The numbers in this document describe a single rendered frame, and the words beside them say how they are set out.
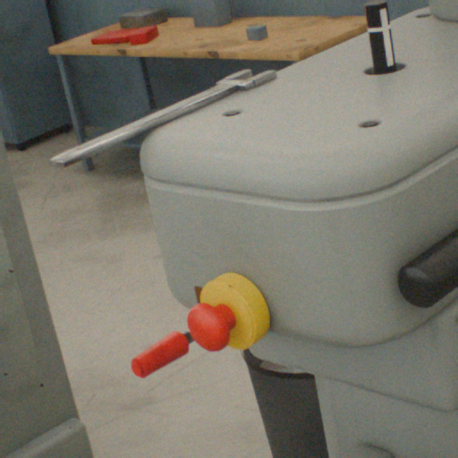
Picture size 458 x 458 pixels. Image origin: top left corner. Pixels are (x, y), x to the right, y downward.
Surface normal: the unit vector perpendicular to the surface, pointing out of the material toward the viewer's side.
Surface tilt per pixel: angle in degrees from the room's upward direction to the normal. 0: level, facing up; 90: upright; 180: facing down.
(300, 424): 94
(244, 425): 0
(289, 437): 94
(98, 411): 0
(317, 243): 90
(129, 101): 90
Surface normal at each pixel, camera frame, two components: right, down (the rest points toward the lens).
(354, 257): -0.07, 0.37
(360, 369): -0.68, 0.38
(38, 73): 0.71, 0.13
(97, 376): -0.18, -0.92
